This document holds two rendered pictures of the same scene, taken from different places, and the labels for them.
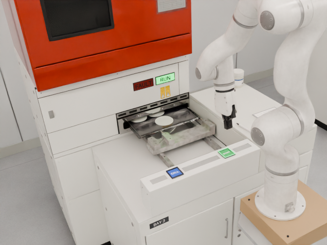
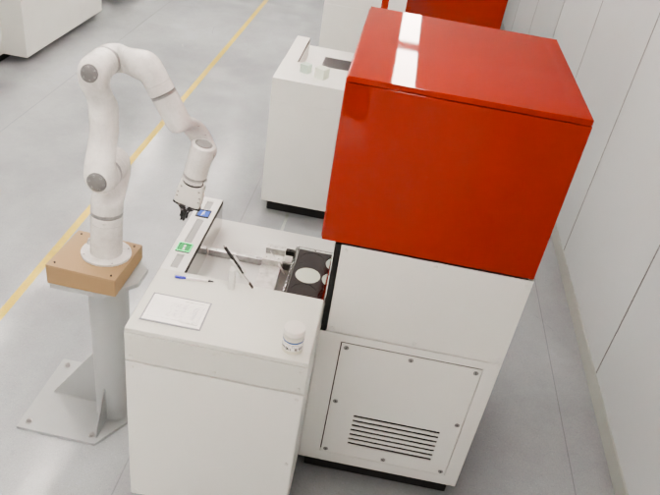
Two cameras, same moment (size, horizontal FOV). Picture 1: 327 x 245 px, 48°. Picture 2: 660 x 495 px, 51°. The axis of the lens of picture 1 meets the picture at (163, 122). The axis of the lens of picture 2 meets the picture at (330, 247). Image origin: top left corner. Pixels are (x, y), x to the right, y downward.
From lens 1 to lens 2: 344 cm
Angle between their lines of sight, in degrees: 92
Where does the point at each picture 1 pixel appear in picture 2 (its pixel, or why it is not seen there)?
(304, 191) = (91, 269)
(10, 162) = (564, 362)
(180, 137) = (267, 272)
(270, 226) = not seen: hidden behind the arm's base
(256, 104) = (226, 323)
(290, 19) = not seen: hidden behind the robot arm
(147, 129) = (305, 258)
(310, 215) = (73, 252)
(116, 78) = not seen: hidden behind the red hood
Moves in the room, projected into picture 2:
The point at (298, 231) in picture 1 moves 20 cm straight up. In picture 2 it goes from (76, 240) to (72, 196)
